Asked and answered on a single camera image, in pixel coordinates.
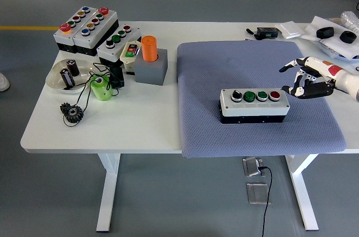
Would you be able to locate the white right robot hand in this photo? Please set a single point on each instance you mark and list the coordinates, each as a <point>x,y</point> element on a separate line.
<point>322,69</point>

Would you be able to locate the four-button control box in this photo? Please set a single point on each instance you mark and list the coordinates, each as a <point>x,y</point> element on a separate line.
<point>252,108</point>
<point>117,48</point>

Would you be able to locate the five-button control box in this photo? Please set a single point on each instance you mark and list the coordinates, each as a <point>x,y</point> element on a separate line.
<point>67,36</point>
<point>92,35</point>

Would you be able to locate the white foam sheet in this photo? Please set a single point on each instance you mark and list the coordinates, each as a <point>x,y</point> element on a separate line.
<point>322,24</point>

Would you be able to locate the white flat box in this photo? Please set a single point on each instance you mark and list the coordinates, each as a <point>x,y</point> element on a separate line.
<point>290,30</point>

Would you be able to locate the bubble wrap roll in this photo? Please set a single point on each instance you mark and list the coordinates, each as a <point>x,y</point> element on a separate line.
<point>351,20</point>

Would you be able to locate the black device with green label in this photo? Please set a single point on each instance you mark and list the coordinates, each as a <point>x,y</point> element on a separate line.
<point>267,32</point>

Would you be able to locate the black pen tool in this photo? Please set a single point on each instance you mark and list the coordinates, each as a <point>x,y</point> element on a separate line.
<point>251,33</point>

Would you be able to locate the metal floor socket with plug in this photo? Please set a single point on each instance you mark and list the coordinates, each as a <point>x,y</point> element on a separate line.
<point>252,167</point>

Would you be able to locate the grey-blue textured mat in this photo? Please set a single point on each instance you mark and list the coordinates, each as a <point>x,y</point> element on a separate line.
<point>202,85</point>

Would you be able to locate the white table leg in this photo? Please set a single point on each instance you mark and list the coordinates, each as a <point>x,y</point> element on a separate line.
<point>301,189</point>
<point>110,186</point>

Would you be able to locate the metal floor socket plate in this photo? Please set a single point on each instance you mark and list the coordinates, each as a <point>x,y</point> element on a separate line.
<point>257,193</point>

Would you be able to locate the grey block holder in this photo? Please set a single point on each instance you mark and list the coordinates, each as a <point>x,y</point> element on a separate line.
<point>150,73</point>

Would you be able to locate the orange cylinder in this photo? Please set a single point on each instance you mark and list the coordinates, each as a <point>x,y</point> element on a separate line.
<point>149,49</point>

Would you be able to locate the small black box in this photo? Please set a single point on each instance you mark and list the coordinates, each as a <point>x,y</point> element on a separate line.
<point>117,78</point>

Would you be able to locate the green plastic cylinder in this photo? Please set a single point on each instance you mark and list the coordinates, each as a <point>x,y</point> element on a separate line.
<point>102,90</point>

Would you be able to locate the dark cylindrical capacitor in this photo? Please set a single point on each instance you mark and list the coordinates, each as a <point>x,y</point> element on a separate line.
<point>67,78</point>
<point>73,68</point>

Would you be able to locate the large black gear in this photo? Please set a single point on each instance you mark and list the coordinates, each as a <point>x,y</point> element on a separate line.
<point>74,115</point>

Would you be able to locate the small black gear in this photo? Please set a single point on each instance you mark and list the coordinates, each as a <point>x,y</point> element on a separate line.
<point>64,107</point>

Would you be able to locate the clear round dish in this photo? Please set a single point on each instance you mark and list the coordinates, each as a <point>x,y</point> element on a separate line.
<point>54,78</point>

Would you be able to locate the person's white shoe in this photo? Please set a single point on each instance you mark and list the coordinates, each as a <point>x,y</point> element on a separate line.
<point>3,81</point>

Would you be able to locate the cream red-green switch box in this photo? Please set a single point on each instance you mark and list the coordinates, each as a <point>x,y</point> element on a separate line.
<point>129,55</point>

